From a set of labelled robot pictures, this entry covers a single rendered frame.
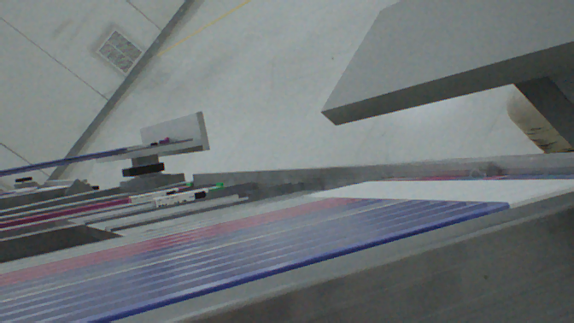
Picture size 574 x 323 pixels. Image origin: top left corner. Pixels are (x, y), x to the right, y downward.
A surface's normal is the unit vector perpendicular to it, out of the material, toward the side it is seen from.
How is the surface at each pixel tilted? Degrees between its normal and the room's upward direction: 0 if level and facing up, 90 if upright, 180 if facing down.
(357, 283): 90
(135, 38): 90
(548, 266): 90
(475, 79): 90
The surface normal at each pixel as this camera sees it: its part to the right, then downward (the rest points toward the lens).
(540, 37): -0.72, -0.59
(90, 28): 0.47, -0.03
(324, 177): -0.86, 0.17
